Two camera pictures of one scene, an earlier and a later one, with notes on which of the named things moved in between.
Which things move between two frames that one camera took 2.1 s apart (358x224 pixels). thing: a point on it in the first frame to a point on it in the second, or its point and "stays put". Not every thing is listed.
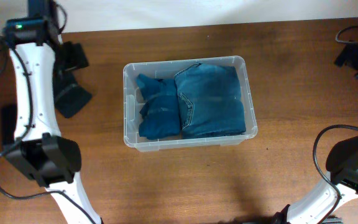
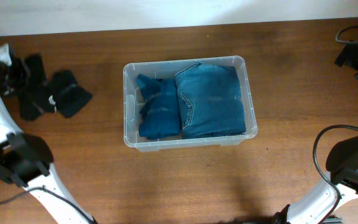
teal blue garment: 160,113 stays put
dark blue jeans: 210,101 stays put
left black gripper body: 71,56 to 7,78
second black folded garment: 70,98 stays put
